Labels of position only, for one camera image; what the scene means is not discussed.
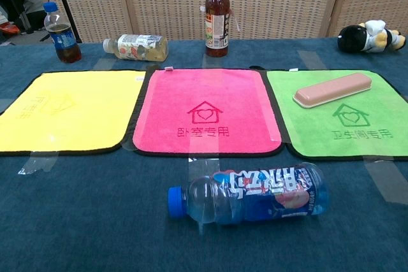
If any yellow cloth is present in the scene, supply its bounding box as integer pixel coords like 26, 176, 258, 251
0, 69, 147, 157

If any cola bottle with blue cap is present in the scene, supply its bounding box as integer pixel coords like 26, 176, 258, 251
43, 1, 82, 64

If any black and white plush toy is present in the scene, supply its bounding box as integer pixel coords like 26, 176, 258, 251
337, 20, 408, 54

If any blue drink bottle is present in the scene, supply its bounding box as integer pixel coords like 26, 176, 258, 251
168, 162, 330, 225

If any clear tea bottle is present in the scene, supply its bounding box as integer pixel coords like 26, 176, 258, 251
102, 34, 169, 62

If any dark sauce bottle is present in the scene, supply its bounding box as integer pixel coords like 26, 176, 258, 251
205, 0, 230, 58

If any green cloth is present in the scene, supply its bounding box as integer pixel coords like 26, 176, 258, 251
266, 68, 408, 162

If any pink cloth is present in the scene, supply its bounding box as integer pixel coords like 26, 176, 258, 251
132, 68, 284, 158

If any pink rectangular bar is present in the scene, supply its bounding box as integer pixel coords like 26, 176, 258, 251
292, 73, 374, 108

